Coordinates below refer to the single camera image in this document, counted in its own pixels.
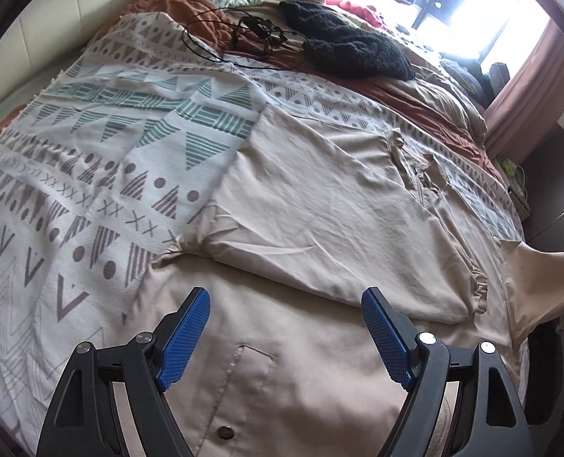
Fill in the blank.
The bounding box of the white padded headboard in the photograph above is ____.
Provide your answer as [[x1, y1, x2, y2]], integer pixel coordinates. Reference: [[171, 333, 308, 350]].
[[0, 7, 99, 127]]

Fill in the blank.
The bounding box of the white power strip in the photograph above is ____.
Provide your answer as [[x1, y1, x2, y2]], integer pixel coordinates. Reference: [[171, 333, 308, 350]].
[[498, 157, 531, 213]]

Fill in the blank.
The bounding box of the geometric patterned blanket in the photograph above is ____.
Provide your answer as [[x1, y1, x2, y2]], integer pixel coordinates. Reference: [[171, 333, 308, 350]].
[[0, 10, 523, 443]]

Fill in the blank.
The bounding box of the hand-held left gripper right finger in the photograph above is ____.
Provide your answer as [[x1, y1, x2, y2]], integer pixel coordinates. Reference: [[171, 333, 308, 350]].
[[361, 287, 535, 457]]

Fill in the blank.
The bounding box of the black cable with headset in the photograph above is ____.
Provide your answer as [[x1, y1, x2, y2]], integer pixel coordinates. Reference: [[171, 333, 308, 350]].
[[184, 7, 311, 70]]

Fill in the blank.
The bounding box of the red cloth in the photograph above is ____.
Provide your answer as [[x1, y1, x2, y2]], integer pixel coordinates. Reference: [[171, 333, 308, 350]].
[[327, 0, 382, 29]]

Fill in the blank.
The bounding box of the dark clothes pile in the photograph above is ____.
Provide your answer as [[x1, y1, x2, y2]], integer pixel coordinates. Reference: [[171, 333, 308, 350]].
[[441, 57, 508, 105]]

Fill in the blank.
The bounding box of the rust orange blanket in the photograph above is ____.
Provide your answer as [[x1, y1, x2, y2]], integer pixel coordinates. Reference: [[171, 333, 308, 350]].
[[120, 0, 506, 186]]

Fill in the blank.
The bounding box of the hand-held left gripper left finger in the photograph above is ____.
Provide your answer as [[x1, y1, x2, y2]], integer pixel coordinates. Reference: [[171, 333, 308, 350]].
[[35, 287, 212, 457]]

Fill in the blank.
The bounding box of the black knit garment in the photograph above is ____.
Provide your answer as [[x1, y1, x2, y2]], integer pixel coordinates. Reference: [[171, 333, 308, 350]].
[[279, 0, 416, 81]]

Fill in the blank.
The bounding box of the pink curtain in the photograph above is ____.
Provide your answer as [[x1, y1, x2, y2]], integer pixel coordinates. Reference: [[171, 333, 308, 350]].
[[482, 24, 564, 163]]

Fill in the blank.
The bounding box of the beige coat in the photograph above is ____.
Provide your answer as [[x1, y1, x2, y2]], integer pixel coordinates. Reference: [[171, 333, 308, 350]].
[[151, 105, 564, 457]]

